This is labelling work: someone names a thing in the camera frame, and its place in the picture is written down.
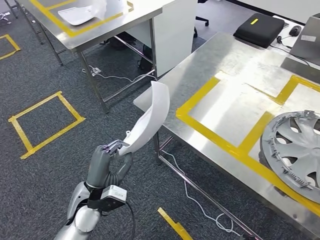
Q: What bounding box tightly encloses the stainless steel workbench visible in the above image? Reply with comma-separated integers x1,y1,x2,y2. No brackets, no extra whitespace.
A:
133,31,320,240
14,0,176,115

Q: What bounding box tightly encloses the white cabinet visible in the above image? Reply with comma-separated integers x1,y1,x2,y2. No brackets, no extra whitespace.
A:
126,0,198,79

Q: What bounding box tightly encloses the black computer mouse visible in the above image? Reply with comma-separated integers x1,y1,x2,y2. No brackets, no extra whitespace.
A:
289,25,303,37

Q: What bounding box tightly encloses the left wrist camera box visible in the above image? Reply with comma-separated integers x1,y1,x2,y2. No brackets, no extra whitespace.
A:
87,184,128,213

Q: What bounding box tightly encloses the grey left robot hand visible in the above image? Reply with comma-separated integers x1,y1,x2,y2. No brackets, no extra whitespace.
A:
86,139,133,190

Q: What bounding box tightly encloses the grey laptop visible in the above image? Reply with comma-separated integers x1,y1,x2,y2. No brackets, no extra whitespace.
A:
280,13,320,84

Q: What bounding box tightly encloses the grey wheel hubcap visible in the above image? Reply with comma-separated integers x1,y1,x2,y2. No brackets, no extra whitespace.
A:
259,110,320,205

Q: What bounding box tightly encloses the black desk cable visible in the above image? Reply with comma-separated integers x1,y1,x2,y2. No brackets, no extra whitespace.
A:
269,34,312,68

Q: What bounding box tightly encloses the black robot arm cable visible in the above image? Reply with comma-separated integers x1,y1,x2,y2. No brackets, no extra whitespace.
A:
125,201,136,240

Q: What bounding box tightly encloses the white curved plastic part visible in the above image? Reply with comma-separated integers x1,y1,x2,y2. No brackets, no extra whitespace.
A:
117,80,171,158
57,0,108,27

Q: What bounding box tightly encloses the white floor cable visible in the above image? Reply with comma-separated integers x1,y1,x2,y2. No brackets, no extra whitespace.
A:
81,64,158,84
161,149,252,240

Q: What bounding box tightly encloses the black office chair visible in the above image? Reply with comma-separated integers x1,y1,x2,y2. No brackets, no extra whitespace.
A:
193,0,210,39

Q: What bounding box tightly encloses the chrome stool base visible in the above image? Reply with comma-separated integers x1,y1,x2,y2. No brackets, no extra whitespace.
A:
0,11,12,25

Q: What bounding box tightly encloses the black zip case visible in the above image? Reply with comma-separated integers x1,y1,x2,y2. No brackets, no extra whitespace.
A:
232,12,286,49

